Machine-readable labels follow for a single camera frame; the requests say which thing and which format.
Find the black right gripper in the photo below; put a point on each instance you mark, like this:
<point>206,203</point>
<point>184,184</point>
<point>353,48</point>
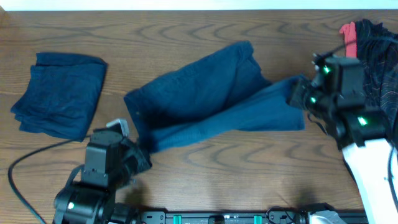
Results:
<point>299,88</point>

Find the dark blue denim shorts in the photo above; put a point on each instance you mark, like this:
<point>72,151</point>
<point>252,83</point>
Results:
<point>221,92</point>

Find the red cloth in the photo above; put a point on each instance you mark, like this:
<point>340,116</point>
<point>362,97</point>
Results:
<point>350,39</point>

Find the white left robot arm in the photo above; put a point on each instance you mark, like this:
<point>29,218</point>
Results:
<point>89,196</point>

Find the folded dark blue garment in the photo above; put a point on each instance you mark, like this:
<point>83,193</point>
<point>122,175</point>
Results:
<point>62,95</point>

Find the black patterned garment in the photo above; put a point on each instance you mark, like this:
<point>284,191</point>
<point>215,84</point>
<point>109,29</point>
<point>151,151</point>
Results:
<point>377,51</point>

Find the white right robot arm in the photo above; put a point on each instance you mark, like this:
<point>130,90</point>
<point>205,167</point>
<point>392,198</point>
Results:
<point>363,135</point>

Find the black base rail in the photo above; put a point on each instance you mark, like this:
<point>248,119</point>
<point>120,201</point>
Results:
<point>318,213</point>

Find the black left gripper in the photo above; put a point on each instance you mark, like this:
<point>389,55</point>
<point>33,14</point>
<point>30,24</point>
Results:
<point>145,162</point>

